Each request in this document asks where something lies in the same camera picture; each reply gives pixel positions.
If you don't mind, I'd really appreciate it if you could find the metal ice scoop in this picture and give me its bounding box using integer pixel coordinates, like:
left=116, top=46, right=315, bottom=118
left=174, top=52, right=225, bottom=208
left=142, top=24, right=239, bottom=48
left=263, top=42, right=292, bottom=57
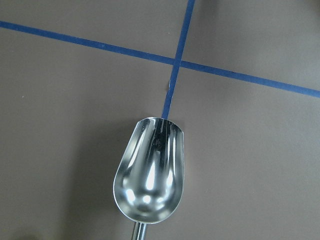
left=112, top=117, right=185, bottom=240

